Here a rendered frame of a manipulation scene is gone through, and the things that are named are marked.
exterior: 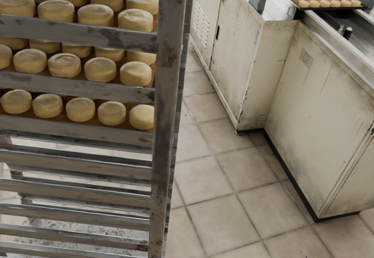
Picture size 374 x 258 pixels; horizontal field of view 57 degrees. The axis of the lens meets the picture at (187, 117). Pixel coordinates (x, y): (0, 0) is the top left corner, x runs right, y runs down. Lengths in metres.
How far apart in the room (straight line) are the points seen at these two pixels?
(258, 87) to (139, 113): 1.48
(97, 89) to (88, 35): 0.09
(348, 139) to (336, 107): 0.15
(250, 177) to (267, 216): 0.26
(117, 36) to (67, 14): 0.09
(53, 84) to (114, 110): 0.12
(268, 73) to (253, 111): 0.28
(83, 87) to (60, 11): 0.11
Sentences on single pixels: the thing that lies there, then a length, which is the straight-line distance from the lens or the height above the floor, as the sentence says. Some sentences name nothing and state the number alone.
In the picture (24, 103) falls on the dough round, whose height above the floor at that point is 1.15.
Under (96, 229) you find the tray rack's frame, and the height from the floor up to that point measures 0.15.
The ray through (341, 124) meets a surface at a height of 0.61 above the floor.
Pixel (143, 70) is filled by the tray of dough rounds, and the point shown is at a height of 1.24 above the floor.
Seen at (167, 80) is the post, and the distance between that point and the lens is 0.45.
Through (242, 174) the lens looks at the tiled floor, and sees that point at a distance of 2.08.
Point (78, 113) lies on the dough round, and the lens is 0.62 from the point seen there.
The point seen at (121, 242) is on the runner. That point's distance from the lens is 0.86.
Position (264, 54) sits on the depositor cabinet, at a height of 0.65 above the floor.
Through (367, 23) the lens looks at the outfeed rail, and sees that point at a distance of 1.98.
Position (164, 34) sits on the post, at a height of 1.35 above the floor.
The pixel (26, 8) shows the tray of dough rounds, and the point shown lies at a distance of 0.55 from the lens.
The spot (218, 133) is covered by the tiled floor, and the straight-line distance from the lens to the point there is 2.29.
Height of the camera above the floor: 1.55
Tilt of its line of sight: 41 degrees down
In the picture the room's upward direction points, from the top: 7 degrees clockwise
